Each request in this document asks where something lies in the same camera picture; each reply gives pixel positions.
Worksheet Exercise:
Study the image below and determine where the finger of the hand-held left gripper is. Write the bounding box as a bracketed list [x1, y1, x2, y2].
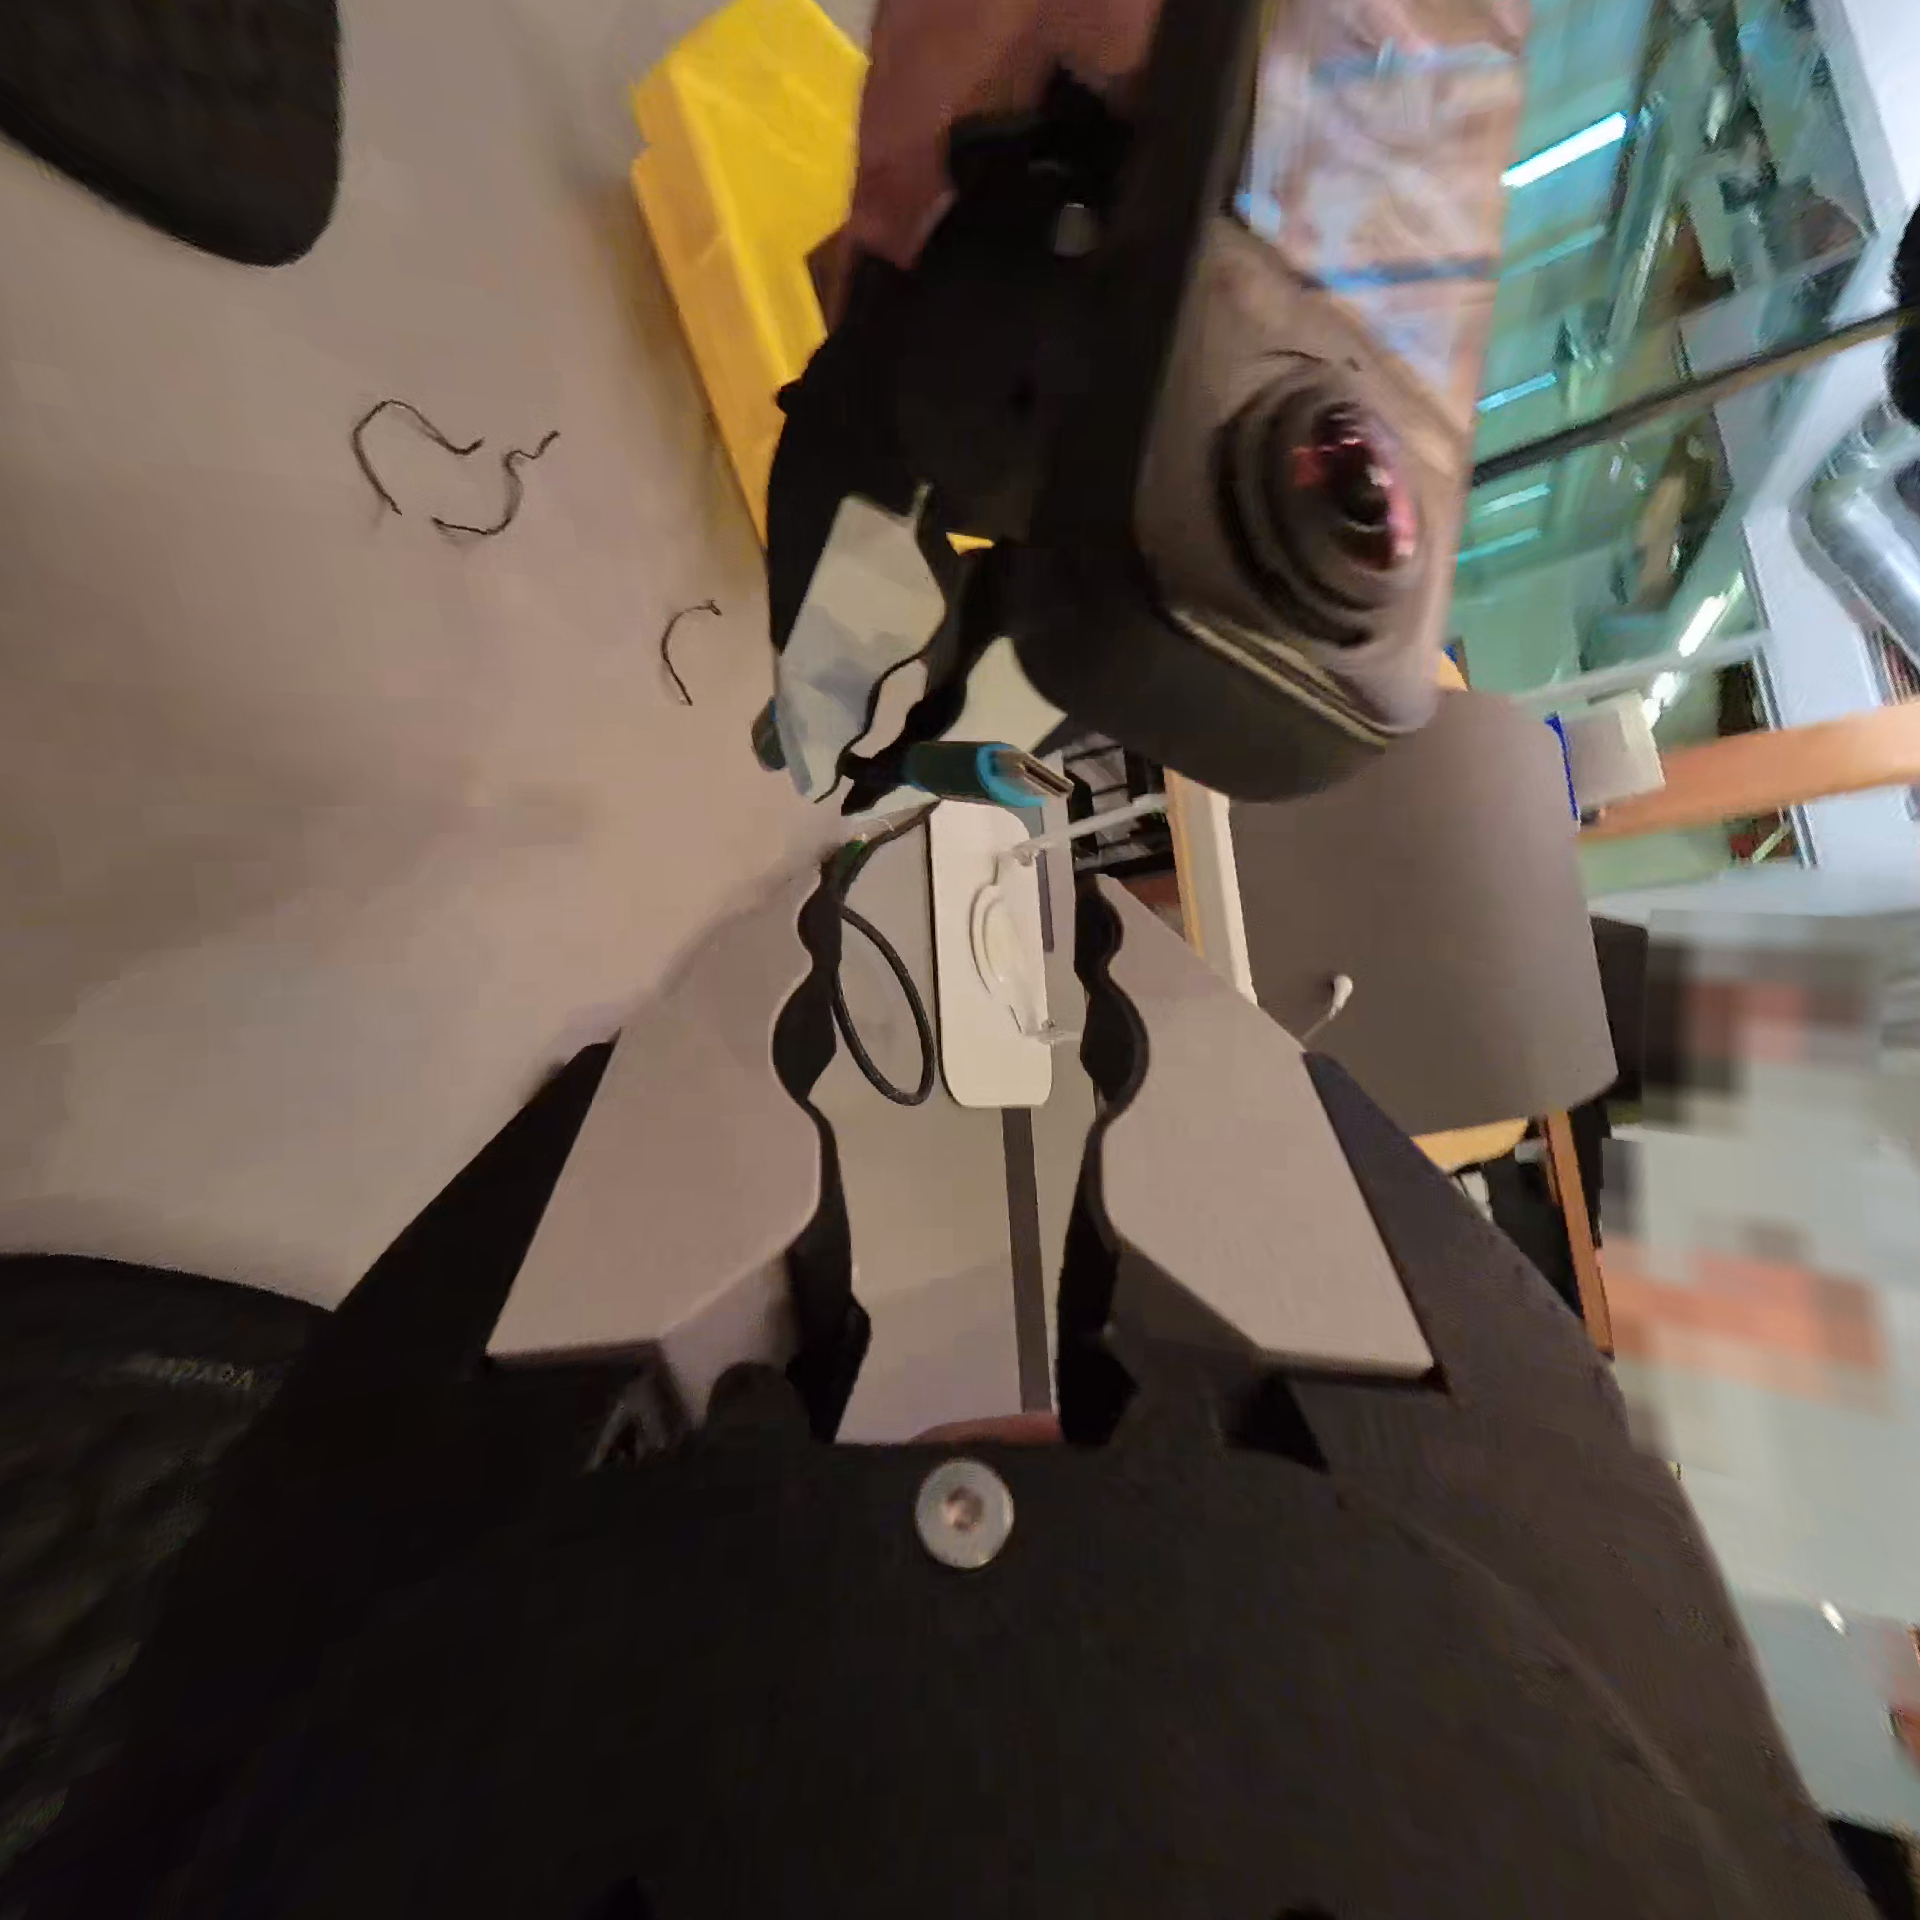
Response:
[755, 646, 931, 811]
[786, 495, 962, 698]

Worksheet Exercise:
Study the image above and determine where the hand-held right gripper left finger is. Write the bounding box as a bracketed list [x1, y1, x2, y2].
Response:
[488, 881, 873, 1435]

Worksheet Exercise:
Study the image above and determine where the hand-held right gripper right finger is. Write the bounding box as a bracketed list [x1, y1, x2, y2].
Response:
[1056, 877, 1435, 1435]

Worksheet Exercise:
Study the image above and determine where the black braided hdmi cable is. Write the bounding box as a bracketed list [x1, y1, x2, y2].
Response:
[816, 735, 1071, 1118]

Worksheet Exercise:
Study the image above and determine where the person's left hand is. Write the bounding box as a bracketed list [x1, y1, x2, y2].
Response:
[850, 0, 1186, 289]

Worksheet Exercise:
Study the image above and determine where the black board with wooden edge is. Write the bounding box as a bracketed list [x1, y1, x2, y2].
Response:
[1170, 685, 1622, 1172]

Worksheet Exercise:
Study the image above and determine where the yellow plastic bin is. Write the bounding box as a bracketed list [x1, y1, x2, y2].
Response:
[630, 0, 991, 557]

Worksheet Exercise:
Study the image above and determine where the black stand pole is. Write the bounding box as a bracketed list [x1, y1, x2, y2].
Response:
[1455, 302, 1920, 495]

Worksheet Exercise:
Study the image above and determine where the wooden top desk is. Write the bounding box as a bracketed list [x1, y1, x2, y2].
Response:
[1575, 707, 1920, 842]

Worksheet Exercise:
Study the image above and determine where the black textured pad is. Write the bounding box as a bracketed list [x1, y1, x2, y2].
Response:
[0, 0, 339, 266]

